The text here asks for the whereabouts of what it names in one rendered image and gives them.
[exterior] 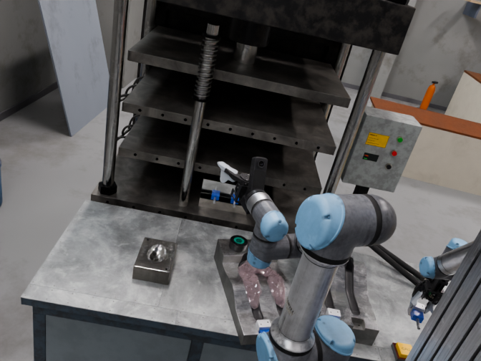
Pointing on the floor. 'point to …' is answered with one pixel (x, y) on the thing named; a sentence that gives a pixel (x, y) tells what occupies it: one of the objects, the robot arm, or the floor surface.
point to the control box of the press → (380, 150)
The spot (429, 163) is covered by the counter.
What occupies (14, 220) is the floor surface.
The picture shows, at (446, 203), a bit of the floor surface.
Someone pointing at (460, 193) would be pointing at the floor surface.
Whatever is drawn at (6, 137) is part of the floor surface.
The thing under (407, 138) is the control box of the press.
